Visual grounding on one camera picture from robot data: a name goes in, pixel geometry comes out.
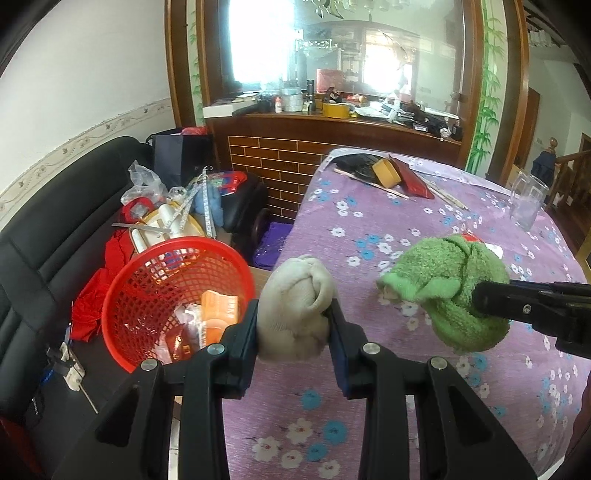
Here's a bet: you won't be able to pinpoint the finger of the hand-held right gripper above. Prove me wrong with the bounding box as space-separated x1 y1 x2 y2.
471 281 573 324

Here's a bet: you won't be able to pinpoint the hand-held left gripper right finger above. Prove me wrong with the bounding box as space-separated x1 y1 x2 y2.
325 298 539 480

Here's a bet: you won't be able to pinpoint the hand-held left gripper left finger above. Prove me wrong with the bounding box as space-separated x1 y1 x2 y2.
65 299 259 480

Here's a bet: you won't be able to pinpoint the orange box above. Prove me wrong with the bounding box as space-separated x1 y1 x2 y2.
201 290 240 344

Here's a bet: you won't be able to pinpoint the beige sock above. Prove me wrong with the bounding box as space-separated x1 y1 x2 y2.
256 255 335 362

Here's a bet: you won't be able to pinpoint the green fluffy cloth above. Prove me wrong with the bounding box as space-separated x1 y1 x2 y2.
376 234 511 355

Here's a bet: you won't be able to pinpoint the red mesh basket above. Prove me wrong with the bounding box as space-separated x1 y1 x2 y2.
102 237 257 374

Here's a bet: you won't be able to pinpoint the person's right forearm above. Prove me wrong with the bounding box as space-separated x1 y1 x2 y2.
566 383 591 462

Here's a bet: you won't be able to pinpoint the red white crumpled packet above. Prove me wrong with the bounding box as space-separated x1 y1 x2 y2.
462 233 504 259

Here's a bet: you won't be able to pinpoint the clear glass pitcher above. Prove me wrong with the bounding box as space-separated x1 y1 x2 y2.
508 170 550 232

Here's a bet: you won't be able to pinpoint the purple bag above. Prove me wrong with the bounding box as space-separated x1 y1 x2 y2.
253 222 294 271

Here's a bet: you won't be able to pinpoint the wooden chopsticks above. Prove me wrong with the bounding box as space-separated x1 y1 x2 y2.
420 178 469 210
333 167 409 200

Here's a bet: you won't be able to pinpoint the wooden stair railing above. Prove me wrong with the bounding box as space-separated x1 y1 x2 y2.
545 136 591 250

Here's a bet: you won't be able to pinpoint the yellow round tub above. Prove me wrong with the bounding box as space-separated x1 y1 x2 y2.
131 198 206 254

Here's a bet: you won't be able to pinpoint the blue cloth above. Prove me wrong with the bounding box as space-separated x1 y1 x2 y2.
194 182 225 227

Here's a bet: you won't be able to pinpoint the purple floral tablecloth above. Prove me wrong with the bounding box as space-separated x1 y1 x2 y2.
222 148 589 480

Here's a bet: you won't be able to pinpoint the red cloth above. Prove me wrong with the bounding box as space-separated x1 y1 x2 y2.
71 226 139 344

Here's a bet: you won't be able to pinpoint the red blue printed bag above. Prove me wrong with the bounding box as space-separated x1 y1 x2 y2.
203 170 250 195

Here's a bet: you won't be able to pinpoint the white power strip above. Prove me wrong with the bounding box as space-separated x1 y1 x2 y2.
46 342 86 391

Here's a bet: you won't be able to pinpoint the red tape case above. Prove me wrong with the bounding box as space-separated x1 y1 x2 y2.
122 196 155 222

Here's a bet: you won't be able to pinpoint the dark flat item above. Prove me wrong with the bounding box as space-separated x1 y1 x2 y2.
335 154 384 178

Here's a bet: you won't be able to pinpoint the clear plastic bag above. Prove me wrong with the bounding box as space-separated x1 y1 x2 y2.
121 160 169 206

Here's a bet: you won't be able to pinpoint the black shopping bag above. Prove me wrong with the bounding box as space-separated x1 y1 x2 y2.
147 129 215 188

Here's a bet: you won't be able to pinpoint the black leather sofa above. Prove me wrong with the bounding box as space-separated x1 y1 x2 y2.
0 135 195 467

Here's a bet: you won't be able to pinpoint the white flat box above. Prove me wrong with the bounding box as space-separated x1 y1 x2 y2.
203 100 252 118

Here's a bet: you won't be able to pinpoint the wood framed mirror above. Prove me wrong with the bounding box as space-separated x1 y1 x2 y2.
165 0 529 176

